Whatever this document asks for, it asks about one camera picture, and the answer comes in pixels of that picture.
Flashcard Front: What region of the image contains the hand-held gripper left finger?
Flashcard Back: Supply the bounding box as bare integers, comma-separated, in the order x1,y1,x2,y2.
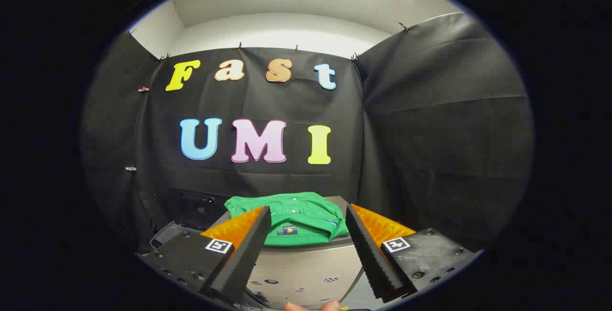
136,206,272,303

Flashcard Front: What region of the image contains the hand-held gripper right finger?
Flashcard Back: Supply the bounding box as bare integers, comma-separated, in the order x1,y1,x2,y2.
345,204,481,303

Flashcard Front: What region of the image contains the green shirt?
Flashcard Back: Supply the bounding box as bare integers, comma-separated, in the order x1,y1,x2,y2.
225,191,350,247

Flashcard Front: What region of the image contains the dark washing machine lid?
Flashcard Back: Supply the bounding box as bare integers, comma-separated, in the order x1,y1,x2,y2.
154,188,231,231

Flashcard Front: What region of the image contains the grey top white cabinet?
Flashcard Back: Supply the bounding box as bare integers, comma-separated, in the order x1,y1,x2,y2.
210,196,370,310

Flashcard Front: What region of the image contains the black backdrop cloth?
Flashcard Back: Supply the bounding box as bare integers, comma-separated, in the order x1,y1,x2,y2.
81,12,535,254

